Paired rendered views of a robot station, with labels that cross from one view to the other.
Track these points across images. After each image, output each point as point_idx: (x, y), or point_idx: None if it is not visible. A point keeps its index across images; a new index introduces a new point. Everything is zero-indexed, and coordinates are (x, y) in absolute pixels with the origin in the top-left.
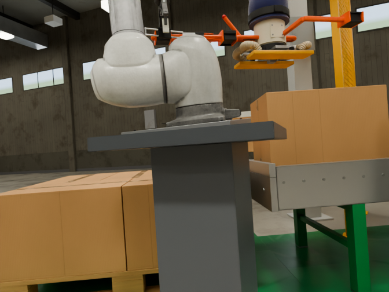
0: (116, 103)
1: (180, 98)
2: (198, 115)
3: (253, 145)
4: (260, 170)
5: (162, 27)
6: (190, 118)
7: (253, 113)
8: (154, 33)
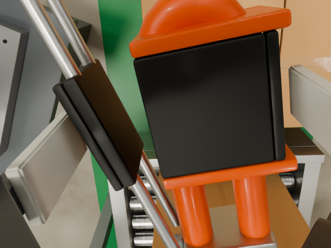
0: None
1: None
2: None
3: (286, 193)
4: (148, 153)
5: (49, 126)
6: None
7: (286, 241)
8: (178, 30)
